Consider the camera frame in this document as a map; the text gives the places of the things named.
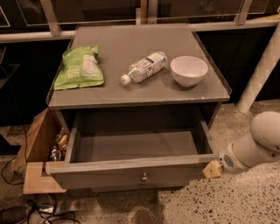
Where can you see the green snack bag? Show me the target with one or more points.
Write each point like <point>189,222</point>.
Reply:
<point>80,69</point>

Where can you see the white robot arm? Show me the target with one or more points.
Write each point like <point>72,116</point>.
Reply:
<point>262,142</point>

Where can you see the grey top drawer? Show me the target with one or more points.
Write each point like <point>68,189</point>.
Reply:
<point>110,148</point>

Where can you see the white ceramic bowl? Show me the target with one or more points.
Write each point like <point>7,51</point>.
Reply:
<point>188,71</point>

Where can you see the grey bottom drawer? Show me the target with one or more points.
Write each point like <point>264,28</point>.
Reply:
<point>133,187</point>

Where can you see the brown cardboard box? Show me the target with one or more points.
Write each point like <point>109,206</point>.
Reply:
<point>33,156</point>

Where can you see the grey drawer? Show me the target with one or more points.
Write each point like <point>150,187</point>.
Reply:
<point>110,148</point>
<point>133,187</point>

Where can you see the dark shoe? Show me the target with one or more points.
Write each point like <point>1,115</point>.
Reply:
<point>14,215</point>

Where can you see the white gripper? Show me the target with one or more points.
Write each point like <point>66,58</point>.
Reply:
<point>227,159</point>

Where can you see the grey wooden drawer cabinet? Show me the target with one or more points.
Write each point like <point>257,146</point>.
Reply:
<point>121,46</point>

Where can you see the snack items in box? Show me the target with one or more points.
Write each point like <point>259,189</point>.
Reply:
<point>58,150</point>

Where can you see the clear plastic water bottle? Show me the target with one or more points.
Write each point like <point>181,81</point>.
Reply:
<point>145,68</point>

